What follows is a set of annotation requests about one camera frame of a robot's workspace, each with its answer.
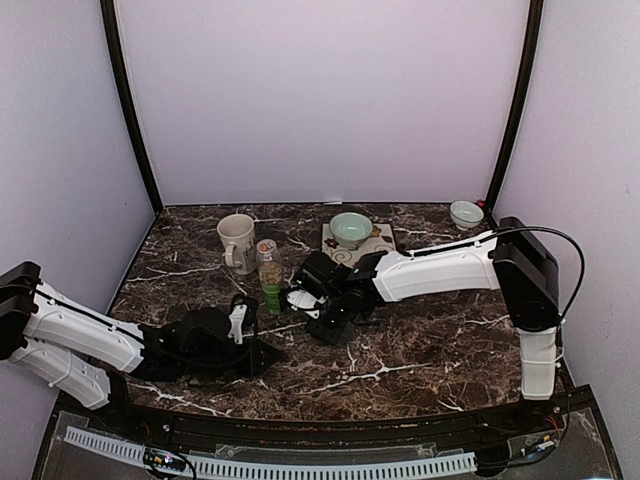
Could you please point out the clear pill bottle green label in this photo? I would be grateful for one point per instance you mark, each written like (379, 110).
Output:
(271, 274)

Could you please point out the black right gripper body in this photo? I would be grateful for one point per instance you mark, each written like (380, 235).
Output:
(331, 333)

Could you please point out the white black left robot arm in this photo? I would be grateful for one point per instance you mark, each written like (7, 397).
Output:
(85, 353)

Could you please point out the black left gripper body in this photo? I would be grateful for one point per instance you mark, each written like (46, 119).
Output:
(201, 366)

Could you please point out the light green ceramic bowl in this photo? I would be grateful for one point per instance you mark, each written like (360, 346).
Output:
(350, 229)

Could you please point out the white slotted cable duct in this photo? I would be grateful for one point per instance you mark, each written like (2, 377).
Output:
(244, 462)

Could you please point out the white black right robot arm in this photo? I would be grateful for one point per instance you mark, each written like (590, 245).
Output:
(509, 258)

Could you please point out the square floral ceramic plate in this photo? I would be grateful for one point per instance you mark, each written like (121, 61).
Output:
(382, 239)

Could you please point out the white floral ceramic mug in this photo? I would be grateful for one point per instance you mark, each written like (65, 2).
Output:
(237, 234)

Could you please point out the black left frame post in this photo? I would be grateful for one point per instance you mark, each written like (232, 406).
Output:
(128, 109)

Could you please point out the black right frame post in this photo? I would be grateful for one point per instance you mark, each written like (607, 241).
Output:
(523, 77)

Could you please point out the black frame post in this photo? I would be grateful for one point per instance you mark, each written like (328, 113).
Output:
(128, 109)
(523, 77)

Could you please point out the small white-green ceramic bowl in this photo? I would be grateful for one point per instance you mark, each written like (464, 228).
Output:
(466, 215)

